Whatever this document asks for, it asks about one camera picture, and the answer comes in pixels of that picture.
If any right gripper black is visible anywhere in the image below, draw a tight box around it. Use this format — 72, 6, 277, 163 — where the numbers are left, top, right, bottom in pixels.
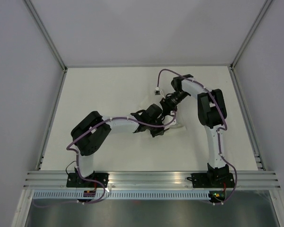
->
160, 90, 189, 119

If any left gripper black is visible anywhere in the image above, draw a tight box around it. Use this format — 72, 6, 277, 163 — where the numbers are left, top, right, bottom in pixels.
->
148, 116, 169, 139

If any white cloth napkin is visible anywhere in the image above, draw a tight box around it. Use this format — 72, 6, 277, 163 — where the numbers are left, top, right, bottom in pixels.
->
133, 90, 187, 138

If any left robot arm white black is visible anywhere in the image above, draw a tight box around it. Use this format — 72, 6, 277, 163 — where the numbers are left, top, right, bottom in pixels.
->
67, 104, 176, 187

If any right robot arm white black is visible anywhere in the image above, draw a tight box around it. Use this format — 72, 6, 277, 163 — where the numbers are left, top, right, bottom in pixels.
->
160, 74, 229, 187

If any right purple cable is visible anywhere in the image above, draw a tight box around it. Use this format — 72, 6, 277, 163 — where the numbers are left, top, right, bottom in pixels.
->
156, 69, 238, 206

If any purple cable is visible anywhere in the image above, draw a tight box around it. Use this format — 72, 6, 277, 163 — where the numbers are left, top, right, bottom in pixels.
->
156, 69, 238, 206
32, 110, 178, 209

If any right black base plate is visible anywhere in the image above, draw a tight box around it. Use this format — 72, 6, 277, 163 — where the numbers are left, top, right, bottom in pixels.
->
190, 173, 235, 189

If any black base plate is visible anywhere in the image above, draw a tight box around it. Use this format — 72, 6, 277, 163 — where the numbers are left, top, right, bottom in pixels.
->
66, 172, 109, 188
190, 173, 235, 189

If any white slotted cable duct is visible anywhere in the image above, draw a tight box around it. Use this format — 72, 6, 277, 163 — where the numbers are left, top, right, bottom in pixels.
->
33, 190, 210, 200

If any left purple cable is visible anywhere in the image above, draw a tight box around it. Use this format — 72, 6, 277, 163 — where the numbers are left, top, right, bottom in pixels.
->
32, 110, 178, 209

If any left side aluminium rail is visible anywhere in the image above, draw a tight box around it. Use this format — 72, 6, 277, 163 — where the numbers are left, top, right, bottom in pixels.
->
35, 69, 68, 171

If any aluminium rail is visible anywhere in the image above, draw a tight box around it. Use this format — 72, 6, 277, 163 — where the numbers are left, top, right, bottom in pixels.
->
228, 65, 266, 171
22, 171, 281, 191
35, 69, 68, 171

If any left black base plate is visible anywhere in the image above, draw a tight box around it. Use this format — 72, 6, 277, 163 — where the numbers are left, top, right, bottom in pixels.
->
66, 172, 109, 188

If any right side aluminium rail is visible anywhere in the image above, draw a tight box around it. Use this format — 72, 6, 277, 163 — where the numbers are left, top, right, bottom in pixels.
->
228, 65, 266, 171

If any aluminium front rail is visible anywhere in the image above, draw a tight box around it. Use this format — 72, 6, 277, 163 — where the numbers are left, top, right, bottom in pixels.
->
22, 171, 281, 191

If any right aluminium frame post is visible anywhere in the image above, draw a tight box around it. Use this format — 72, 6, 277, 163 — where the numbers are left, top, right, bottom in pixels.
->
230, 0, 274, 70

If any aluminium frame post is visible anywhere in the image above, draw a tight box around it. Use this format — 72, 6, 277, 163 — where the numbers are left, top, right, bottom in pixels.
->
23, 0, 67, 72
230, 0, 274, 70

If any left aluminium frame post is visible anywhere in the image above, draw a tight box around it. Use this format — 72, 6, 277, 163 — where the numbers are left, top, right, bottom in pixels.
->
23, 0, 67, 72

